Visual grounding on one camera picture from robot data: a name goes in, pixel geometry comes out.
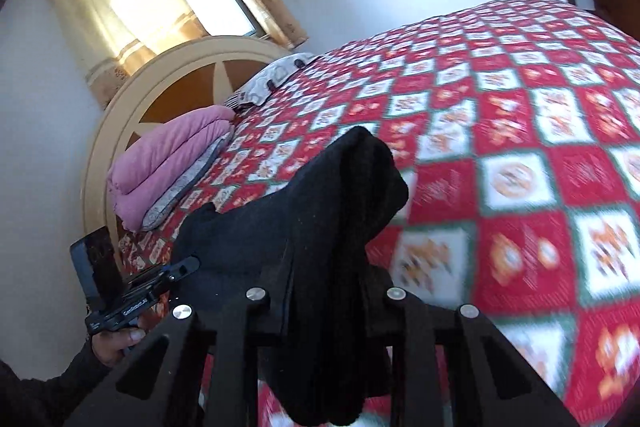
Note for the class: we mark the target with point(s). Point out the pink folded quilt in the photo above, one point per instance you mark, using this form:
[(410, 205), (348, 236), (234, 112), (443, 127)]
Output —
[(146, 170)]

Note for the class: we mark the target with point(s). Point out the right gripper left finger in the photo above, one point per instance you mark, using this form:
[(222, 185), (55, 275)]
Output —
[(193, 369)]

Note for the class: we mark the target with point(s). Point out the left hand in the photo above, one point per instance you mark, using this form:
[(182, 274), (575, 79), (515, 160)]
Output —
[(110, 347)]

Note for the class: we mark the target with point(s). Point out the left forearm dark sleeve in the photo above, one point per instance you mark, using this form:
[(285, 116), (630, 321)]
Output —
[(31, 402)]

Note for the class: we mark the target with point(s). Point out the black pants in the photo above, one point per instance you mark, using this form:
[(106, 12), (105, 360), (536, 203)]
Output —
[(306, 245)]

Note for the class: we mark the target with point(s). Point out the white patterned pillow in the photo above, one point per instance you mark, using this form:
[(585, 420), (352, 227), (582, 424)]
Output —
[(257, 90)]

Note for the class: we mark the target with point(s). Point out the cream round headboard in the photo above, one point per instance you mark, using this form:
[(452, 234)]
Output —
[(195, 74)]

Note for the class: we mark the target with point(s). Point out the red patchwork bedspread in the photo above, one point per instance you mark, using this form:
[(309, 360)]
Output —
[(515, 125)]

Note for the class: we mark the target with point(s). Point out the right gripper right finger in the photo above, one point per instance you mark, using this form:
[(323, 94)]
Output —
[(489, 381)]

